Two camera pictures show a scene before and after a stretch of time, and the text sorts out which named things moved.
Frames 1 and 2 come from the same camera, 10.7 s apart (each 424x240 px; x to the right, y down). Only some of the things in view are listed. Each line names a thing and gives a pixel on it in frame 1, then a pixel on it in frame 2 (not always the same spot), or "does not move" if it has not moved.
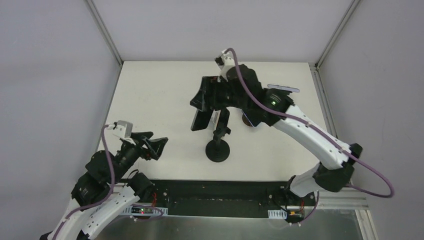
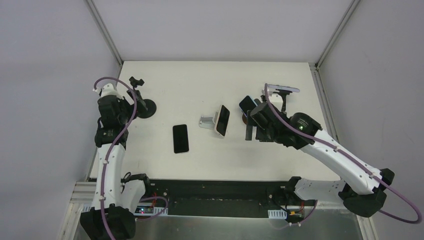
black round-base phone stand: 218,150 -> 145,108
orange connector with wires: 293,218 does not move
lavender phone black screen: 201,119 -> 180,139
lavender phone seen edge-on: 285,88 does not move
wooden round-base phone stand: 246,120 does not move
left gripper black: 143,145 -> 136,100
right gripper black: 212,94 -> 253,124
